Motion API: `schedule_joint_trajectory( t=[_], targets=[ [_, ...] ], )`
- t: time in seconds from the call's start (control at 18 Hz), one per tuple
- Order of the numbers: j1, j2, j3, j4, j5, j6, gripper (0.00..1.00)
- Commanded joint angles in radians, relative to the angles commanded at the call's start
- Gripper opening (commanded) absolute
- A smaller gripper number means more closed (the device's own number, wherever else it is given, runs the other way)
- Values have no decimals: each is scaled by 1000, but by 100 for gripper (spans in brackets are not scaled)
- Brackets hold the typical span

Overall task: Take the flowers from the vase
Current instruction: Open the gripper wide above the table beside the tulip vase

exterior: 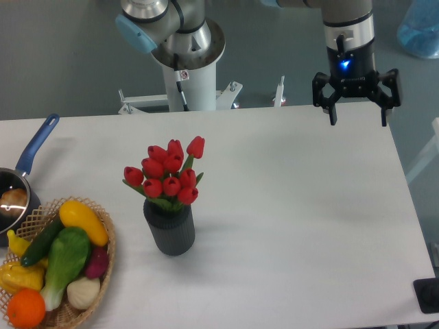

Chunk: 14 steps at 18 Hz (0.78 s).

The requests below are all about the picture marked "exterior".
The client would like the blue plastic bag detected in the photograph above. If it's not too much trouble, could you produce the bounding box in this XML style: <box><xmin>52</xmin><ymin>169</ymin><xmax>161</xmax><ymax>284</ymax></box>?
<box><xmin>396</xmin><ymin>0</ymin><xmax>438</xmax><ymax>59</ymax></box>

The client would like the yellow squash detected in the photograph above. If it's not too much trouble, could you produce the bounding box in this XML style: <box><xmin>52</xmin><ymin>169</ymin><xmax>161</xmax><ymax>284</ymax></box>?
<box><xmin>59</xmin><ymin>200</ymin><xmax>109</xmax><ymax>247</ymax></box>

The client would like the yellow banana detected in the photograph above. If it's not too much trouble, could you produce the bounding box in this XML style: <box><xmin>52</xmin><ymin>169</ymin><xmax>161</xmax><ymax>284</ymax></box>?
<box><xmin>7</xmin><ymin>230</ymin><xmax>48</xmax><ymax>269</ymax></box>

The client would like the white table clamp bracket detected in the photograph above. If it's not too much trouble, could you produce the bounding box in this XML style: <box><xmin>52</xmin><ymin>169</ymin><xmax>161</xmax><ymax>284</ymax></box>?
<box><xmin>119</xmin><ymin>75</ymin><xmax>286</xmax><ymax>114</ymax></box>

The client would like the dark green cucumber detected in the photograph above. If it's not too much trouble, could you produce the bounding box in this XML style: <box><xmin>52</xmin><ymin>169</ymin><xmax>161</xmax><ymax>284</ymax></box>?
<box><xmin>21</xmin><ymin>218</ymin><xmax>64</xmax><ymax>267</ymax></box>

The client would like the red tulip bouquet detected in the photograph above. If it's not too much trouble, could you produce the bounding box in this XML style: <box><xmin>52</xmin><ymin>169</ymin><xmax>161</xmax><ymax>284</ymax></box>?
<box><xmin>123</xmin><ymin>136</ymin><xmax>205</xmax><ymax>215</ymax></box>

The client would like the white garlic bulb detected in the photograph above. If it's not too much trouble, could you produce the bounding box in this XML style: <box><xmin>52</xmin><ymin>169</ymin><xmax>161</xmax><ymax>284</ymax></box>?
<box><xmin>67</xmin><ymin>277</ymin><xmax>100</xmax><ymax>310</ymax></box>

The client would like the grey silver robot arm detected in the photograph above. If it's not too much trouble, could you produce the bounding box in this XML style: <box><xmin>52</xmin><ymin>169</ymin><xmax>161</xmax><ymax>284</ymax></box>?
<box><xmin>115</xmin><ymin>1</ymin><xmax>401</xmax><ymax>124</ymax></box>

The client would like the purple red onion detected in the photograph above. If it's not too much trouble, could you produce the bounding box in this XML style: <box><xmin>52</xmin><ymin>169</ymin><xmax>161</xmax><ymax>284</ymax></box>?
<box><xmin>84</xmin><ymin>247</ymin><xmax>109</xmax><ymax>279</ymax></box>

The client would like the dark grey ribbed vase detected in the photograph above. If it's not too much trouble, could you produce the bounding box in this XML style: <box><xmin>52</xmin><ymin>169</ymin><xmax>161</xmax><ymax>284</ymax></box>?
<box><xmin>143</xmin><ymin>200</ymin><xmax>195</xmax><ymax>256</ymax></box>

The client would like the yellow bell pepper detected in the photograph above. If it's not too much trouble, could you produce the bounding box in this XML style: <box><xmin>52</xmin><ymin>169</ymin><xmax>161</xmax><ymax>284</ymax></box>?
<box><xmin>1</xmin><ymin>261</ymin><xmax>45</xmax><ymax>295</ymax></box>

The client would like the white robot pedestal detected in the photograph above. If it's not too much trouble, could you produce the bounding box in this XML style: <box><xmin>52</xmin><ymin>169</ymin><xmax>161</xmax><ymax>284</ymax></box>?
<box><xmin>161</xmin><ymin>63</ymin><xmax>217</xmax><ymax>112</ymax></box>

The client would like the blue handled saucepan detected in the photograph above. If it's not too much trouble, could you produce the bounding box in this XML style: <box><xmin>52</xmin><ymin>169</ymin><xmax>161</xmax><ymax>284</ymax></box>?
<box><xmin>1</xmin><ymin>114</ymin><xmax>60</xmax><ymax>247</ymax></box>

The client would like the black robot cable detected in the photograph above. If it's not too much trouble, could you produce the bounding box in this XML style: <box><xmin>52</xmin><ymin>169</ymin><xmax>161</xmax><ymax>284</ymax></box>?
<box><xmin>172</xmin><ymin>53</ymin><xmax>191</xmax><ymax>112</ymax></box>

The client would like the brown bread roll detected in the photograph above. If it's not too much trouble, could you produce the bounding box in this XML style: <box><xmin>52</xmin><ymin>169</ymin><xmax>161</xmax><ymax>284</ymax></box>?
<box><xmin>1</xmin><ymin>188</ymin><xmax>27</xmax><ymax>219</ymax></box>

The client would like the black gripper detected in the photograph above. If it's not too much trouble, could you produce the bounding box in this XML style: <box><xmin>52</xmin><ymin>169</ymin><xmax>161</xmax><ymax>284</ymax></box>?
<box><xmin>311</xmin><ymin>45</ymin><xmax>401</xmax><ymax>127</ymax></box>

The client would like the black device at edge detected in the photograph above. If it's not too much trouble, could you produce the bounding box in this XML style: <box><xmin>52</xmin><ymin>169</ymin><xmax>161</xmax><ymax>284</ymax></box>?
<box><xmin>413</xmin><ymin>278</ymin><xmax>439</xmax><ymax>314</ymax></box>

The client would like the white metal frame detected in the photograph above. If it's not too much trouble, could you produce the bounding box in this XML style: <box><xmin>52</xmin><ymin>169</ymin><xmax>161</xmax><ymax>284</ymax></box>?
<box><xmin>405</xmin><ymin>117</ymin><xmax>438</xmax><ymax>184</ymax></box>

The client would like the green bok choy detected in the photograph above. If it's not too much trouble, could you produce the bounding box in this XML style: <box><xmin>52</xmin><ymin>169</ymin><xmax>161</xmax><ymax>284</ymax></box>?
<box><xmin>40</xmin><ymin>227</ymin><xmax>91</xmax><ymax>312</ymax></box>

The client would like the woven wicker basket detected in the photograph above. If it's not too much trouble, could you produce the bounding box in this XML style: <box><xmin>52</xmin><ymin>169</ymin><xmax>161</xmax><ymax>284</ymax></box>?
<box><xmin>1</xmin><ymin>197</ymin><xmax>115</xmax><ymax>328</ymax></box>

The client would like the orange fruit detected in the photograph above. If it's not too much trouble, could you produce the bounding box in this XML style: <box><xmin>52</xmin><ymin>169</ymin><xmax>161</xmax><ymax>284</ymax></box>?
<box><xmin>7</xmin><ymin>289</ymin><xmax>46</xmax><ymax>328</ymax></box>

